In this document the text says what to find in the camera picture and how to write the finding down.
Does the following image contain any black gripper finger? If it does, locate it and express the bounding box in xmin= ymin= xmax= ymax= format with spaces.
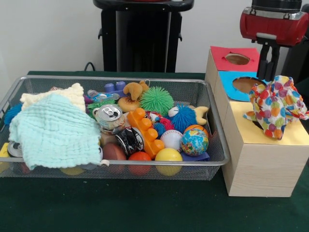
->
xmin=257 ymin=44 xmax=269 ymax=80
xmin=267 ymin=45 xmax=281 ymax=82

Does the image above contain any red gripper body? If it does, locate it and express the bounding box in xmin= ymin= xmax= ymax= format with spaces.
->
xmin=239 ymin=9 xmax=309 ymax=47

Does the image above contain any colourful spotted cloth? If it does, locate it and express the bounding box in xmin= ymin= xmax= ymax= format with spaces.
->
xmin=242 ymin=75 xmax=309 ymax=140

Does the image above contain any cream waffle cloth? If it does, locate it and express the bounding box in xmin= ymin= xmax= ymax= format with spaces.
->
xmin=19 ymin=82 xmax=85 ymax=113

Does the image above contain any mint green waffle cloth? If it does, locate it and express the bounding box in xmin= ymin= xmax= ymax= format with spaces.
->
xmin=8 ymin=93 xmax=103 ymax=170

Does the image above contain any wooden box with three holes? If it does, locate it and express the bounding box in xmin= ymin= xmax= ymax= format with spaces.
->
xmin=204 ymin=45 xmax=309 ymax=198

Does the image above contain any globe print ball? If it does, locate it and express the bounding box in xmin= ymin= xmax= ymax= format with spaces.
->
xmin=181 ymin=129 xmax=209 ymax=155

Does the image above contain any green spiky ball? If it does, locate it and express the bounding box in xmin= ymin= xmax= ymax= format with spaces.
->
xmin=140 ymin=87 xmax=174 ymax=116

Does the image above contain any white baseball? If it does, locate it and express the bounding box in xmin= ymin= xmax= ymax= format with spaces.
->
xmin=160 ymin=130 xmax=183 ymax=153

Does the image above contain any brown plush toy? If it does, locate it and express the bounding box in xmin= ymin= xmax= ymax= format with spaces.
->
xmin=123 ymin=81 xmax=150 ymax=101

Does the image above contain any yellow ball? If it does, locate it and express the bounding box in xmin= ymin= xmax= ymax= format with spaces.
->
xmin=154 ymin=147 xmax=183 ymax=176

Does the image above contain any orange plastic brick block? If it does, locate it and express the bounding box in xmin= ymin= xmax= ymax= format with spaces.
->
xmin=126 ymin=107 xmax=165 ymax=159

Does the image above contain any crushed black drink can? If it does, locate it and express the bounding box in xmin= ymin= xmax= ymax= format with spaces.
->
xmin=115 ymin=127 xmax=145 ymax=155

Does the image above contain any green label drink can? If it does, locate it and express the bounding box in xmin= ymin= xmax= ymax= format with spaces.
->
xmin=93 ymin=103 xmax=126 ymax=133

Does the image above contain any dark green tablecloth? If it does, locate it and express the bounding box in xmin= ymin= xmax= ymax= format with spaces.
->
xmin=0 ymin=70 xmax=309 ymax=232

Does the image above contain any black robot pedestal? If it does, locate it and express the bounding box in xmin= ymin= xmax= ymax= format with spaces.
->
xmin=93 ymin=0 xmax=195 ymax=73

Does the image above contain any shallow wire mesh bin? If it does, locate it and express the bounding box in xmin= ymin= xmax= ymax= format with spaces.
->
xmin=0 ymin=75 xmax=230 ymax=181

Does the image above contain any black cable loop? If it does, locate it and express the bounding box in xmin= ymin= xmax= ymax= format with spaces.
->
xmin=83 ymin=61 xmax=98 ymax=72

